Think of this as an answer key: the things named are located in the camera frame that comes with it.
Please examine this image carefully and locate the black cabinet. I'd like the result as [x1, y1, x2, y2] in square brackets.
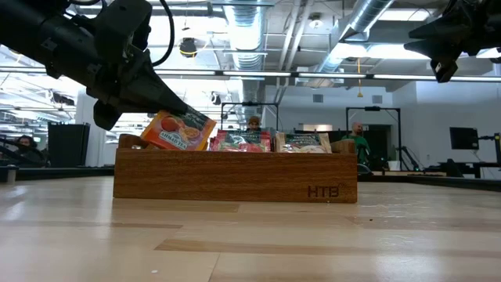
[47, 122, 91, 168]

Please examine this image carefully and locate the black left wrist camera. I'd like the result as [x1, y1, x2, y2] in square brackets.
[93, 0, 153, 54]

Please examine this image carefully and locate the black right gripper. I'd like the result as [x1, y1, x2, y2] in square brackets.
[403, 0, 490, 83]

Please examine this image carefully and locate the yellow hanging pendant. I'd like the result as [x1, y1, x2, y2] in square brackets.
[355, 58, 363, 99]

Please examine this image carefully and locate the black desk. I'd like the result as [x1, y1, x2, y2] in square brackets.
[424, 158, 501, 179]

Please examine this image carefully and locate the wooden compartment tea box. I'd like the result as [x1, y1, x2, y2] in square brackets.
[113, 133, 359, 204]

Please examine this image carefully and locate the black wall monitor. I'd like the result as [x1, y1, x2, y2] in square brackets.
[449, 126, 480, 151]

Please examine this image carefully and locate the ceiling light strip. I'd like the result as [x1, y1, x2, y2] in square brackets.
[0, 67, 293, 78]
[297, 72, 501, 82]

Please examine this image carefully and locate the beige tea packet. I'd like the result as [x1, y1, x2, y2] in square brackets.
[275, 132, 333, 154]

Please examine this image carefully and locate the silver ceiling duct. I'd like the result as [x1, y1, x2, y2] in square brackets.
[223, 0, 271, 71]
[308, 0, 395, 85]

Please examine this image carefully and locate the white square column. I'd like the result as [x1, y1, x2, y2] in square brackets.
[75, 88, 107, 168]

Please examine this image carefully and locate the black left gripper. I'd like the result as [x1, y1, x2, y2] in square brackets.
[85, 45, 189, 132]

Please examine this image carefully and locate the black hanging ceiling camera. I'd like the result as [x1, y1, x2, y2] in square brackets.
[178, 36, 198, 58]

